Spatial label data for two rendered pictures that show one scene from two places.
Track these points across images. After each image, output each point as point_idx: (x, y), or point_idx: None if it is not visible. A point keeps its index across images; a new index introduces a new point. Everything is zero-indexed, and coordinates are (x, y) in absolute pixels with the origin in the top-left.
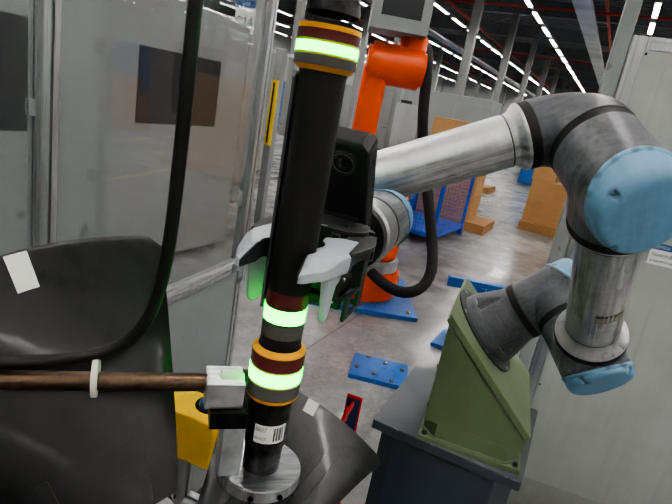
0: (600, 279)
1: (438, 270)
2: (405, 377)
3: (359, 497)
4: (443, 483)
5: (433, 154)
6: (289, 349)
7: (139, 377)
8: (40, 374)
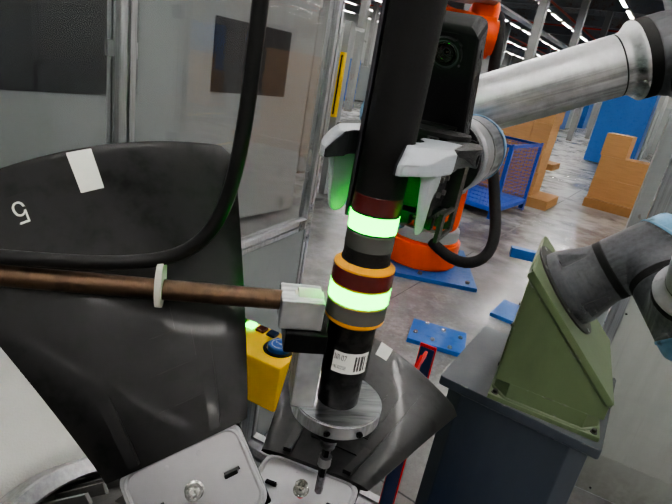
0: None
1: (499, 243)
2: (463, 344)
3: (415, 456)
4: (512, 445)
5: (531, 79)
6: (377, 264)
7: (207, 288)
8: (101, 277)
